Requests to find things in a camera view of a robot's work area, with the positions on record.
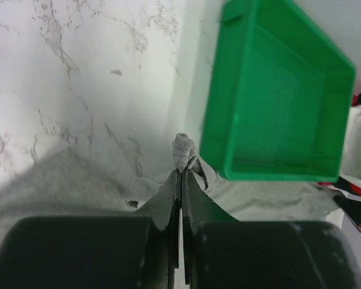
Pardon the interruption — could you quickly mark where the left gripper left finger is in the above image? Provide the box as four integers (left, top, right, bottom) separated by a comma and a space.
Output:
0, 170, 181, 288

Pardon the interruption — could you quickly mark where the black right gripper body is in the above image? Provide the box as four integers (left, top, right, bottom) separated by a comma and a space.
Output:
317, 176, 361, 233

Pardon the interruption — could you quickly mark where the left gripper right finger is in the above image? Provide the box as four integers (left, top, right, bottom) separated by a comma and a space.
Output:
180, 170, 361, 288

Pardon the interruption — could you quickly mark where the grey t-shirt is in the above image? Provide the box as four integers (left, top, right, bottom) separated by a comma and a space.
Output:
0, 133, 337, 241

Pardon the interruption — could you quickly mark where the white folded t-shirt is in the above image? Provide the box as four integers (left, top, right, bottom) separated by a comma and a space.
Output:
340, 105, 361, 180

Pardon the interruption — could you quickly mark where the green plastic tray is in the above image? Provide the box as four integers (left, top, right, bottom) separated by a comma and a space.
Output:
200, 1, 356, 182

